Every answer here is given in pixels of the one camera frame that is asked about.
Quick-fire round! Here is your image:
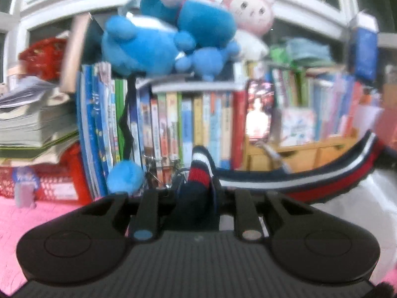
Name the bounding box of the row of books right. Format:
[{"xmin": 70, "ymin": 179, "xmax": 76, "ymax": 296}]
[{"xmin": 244, "ymin": 61, "xmax": 386, "ymax": 142}]

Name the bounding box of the blue whale plush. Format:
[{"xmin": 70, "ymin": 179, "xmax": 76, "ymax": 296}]
[{"xmin": 101, "ymin": 15, "xmax": 240, "ymax": 81}]

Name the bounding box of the row of books left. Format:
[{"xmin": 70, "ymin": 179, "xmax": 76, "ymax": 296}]
[{"xmin": 76, "ymin": 63, "xmax": 247, "ymax": 199}]

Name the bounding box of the white patterned small box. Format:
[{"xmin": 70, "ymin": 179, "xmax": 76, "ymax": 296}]
[{"xmin": 279, "ymin": 108, "xmax": 316, "ymax": 147}]

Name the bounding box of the stack of papers and books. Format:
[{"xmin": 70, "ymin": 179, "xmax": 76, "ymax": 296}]
[{"xmin": 1, "ymin": 76, "xmax": 79, "ymax": 167}]

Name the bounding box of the folded teal towel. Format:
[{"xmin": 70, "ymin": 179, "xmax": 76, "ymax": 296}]
[{"xmin": 281, "ymin": 37, "xmax": 334, "ymax": 67}]

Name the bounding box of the white and navy jacket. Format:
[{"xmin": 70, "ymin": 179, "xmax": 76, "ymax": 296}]
[{"xmin": 173, "ymin": 131, "xmax": 396, "ymax": 283}]

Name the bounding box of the round blue tag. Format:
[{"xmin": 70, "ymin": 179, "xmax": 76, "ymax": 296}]
[{"xmin": 12, "ymin": 166, "xmax": 40, "ymax": 208}]

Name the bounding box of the blue plush ball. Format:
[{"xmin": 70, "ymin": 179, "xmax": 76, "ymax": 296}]
[{"xmin": 106, "ymin": 160, "xmax": 144, "ymax": 196}]

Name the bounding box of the wooden drawer organizer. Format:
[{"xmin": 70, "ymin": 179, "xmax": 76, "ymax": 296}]
[{"xmin": 242, "ymin": 129, "xmax": 358, "ymax": 172}]

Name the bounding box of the miniature bicycle model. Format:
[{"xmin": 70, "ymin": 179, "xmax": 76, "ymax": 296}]
[{"xmin": 141, "ymin": 155, "xmax": 189, "ymax": 191}]

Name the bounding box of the pink white bunny plush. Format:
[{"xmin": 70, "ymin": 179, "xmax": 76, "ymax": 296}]
[{"xmin": 222, "ymin": 0, "xmax": 274, "ymax": 61}]

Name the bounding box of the white charging cable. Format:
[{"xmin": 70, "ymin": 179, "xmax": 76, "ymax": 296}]
[{"xmin": 254, "ymin": 141, "xmax": 294, "ymax": 174}]

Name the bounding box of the row of books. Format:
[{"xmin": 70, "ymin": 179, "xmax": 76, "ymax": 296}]
[
  {"xmin": 244, "ymin": 61, "xmax": 386, "ymax": 142},
  {"xmin": 76, "ymin": 63, "xmax": 247, "ymax": 199}
]

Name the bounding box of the blue doraemon plush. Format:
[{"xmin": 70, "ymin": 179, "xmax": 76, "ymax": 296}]
[{"xmin": 140, "ymin": 0, "xmax": 237, "ymax": 48}]

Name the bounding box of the pink bunny pattern blanket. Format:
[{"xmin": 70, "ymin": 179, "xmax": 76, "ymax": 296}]
[{"xmin": 0, "ymin": 195, "xmax": 94, "ymax": 297}]

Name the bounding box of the blue cardboard box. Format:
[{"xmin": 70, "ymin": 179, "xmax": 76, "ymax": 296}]
[{"xmin": 347, "ymin": 11, "xmax": 379, "ymax": 82}]

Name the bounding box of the red basket upper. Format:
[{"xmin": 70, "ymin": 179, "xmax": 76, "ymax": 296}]
[{"xmin": 18, "ymin": 37, "xmax": 67, "ymax": 81}]

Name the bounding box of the smartphone with lit screen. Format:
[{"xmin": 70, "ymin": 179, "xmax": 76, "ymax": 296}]
[{"xmin": 246, "ymin": 79, "xmax": 274, "ymax": 142}]

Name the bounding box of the brown cardboard box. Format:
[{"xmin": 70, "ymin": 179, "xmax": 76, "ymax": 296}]
[{"xmin": 382, "ymin": 83, "xmax": 397, "ymax": 110}]

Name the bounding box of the green ball toy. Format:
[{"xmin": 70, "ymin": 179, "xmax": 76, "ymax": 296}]
[{"xmin": 270, "ymin": 44, "xmax": 291, "ymax": 65}]

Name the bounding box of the red plastic crate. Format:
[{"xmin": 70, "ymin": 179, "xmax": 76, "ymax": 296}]
[{"xmin": 1, "ymin": 142, "xmax": 92, "ymax": 205}]

